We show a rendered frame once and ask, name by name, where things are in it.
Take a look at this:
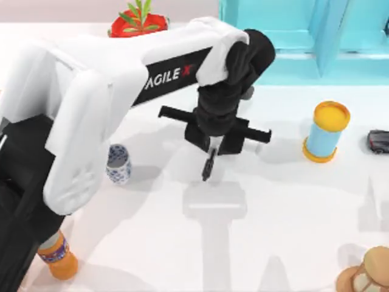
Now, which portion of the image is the blue and white patterned cup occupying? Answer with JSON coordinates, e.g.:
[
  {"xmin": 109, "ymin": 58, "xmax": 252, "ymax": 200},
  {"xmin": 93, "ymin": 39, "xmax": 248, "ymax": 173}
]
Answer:
[{"xmin": 105, "ymin": 144, "xmax": 133, "ymax": 186}]

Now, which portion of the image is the blue can with yellow lid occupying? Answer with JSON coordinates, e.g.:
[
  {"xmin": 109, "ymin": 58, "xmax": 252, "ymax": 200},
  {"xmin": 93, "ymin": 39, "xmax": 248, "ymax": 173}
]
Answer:
[{"xmin": 301, "ymin": 100, "xmax": 351, "ymax": 164}]

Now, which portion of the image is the light blue rack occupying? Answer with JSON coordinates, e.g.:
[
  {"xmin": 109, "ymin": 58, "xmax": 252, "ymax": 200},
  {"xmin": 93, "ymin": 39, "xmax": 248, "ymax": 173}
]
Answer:
[{"xmin": 218, "ymin": 0, "xmax": 389, "ymax": 86}]

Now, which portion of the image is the red plant pot with plant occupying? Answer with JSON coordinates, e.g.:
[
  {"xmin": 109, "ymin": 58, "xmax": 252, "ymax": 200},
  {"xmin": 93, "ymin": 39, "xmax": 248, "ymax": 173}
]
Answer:
[{"xmin": 107, "ymin": 0, "xmax": 170, "ymax": 38}]

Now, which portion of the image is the black toy car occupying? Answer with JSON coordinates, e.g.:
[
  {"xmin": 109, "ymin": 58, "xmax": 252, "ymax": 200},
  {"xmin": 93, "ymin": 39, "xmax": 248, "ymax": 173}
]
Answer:
[{"xmin": 365, "ymin": 129, "xmax": 389, "ymax": 156}]

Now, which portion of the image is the orange bottle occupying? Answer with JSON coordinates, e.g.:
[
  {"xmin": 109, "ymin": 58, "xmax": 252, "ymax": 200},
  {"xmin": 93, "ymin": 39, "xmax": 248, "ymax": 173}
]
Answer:
[{"xmin": 36, "ymin": 230, "xmax": 79, "ymax": 281}]

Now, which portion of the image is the brown bread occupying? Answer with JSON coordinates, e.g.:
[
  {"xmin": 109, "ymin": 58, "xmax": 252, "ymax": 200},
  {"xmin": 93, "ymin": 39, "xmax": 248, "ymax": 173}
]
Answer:
[{"xmin": 334, "ymin": 245, "xmax": 389, "ymax": 292}]

